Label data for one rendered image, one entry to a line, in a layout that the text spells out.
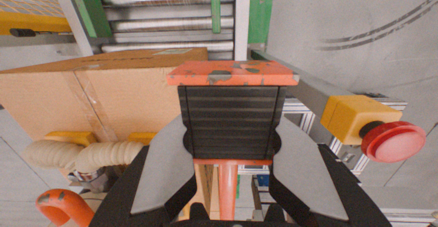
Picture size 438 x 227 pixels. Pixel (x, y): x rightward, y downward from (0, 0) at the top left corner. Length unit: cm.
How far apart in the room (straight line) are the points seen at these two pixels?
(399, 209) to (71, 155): 84
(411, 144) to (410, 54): 160
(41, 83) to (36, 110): 8
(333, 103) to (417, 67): 167
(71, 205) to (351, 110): 46
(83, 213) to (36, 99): 25
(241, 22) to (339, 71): 114
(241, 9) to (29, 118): 65
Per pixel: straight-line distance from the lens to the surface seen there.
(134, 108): 33
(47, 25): 86
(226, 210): 24
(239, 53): 60
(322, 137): 156
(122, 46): 79
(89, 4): 75
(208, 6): 71
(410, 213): 80
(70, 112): 43
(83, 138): 43
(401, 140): 31
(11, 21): 80
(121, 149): 29
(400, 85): 199
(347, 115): 32
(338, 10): 144
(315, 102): 39
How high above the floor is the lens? 119
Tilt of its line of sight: 63 degrees down
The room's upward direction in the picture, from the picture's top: 175 degrees counter-clockwise
